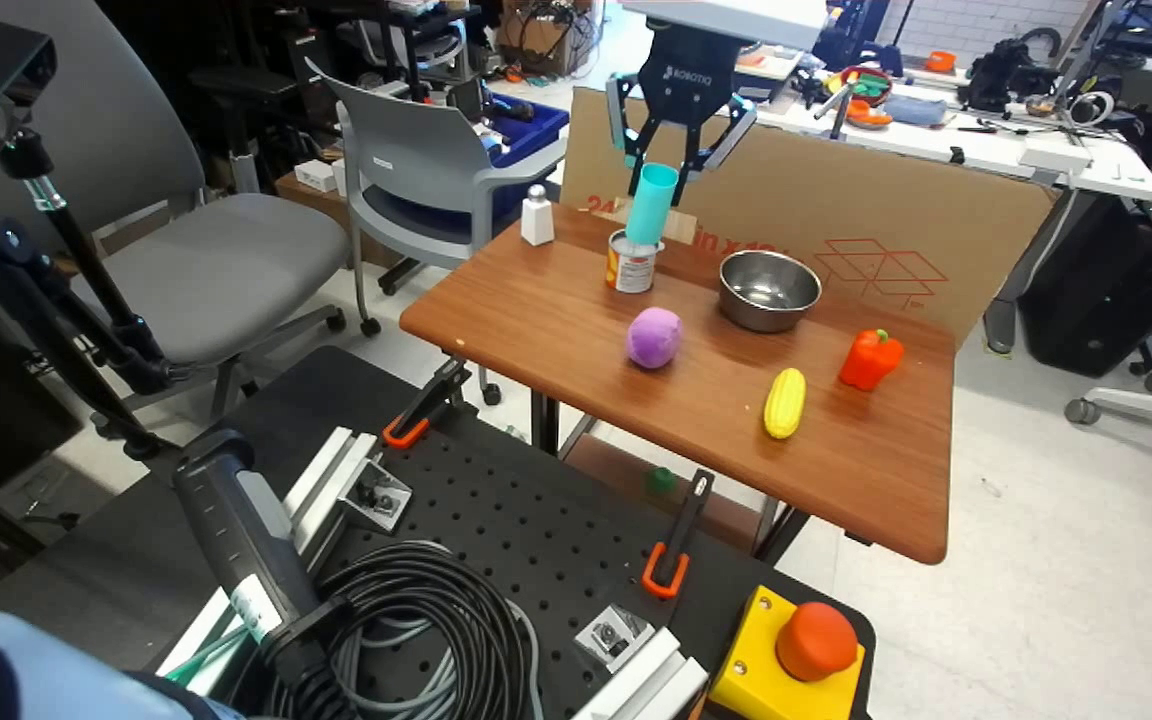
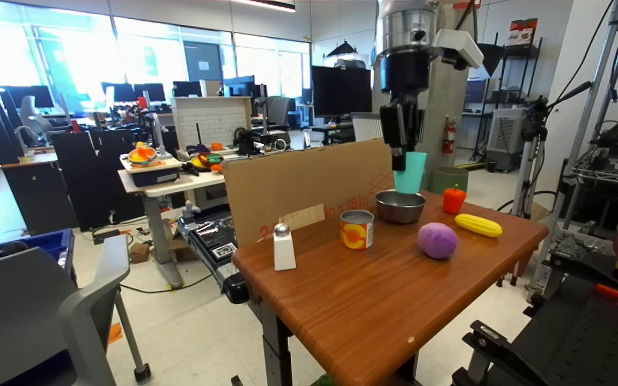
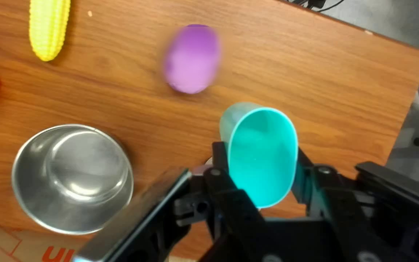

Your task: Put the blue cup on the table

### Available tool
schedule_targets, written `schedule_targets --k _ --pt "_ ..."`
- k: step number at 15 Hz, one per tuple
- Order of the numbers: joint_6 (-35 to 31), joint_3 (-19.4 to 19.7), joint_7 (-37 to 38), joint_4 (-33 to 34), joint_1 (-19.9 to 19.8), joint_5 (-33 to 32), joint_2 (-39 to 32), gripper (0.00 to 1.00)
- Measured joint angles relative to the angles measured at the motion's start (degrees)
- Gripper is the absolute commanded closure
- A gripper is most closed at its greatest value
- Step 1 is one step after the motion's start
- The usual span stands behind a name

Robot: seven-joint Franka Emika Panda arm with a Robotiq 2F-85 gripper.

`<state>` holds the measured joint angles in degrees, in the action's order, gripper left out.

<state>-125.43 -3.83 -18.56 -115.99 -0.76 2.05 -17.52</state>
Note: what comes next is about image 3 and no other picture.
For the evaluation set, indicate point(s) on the cardboard box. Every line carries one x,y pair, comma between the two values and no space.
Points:
9,243

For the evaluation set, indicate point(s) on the blue plastic cup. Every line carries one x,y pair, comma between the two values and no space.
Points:
262,156

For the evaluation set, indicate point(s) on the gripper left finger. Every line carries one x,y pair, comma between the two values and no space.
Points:
231,207

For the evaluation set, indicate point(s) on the yellow toy corn cob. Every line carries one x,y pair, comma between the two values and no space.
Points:
48,27

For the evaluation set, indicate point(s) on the steel bowl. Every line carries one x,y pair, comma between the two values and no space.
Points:
73,178

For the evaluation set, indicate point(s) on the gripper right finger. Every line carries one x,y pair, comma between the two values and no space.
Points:
344,203

